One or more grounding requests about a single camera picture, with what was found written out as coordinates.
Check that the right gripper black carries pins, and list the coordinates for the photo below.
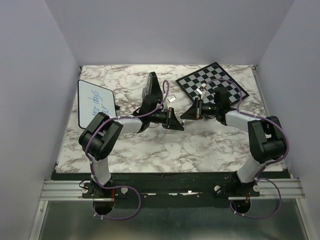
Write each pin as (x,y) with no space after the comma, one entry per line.
(194,112)

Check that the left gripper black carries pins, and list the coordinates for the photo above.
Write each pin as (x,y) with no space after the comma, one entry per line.
(171,122)

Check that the whiteboard with black frame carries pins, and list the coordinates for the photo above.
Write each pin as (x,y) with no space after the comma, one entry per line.
(93,99)

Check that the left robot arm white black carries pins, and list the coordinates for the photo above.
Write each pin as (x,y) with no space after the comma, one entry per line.
(101,134)

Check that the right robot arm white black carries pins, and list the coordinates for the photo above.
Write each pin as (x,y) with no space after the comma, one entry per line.
(268,144)

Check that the black metronome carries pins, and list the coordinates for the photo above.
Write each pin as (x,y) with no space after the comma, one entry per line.
(152,87)

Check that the black grey chessboard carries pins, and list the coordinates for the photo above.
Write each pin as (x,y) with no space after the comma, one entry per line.
(217,77)

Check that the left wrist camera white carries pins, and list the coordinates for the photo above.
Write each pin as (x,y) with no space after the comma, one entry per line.
(171,98)

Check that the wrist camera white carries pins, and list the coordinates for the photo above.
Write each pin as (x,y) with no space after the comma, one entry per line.
(171,98)
(201,90)

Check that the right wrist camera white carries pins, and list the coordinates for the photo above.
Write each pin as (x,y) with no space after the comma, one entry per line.
(201,90)

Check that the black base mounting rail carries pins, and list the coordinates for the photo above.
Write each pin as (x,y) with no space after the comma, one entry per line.
(171,190)

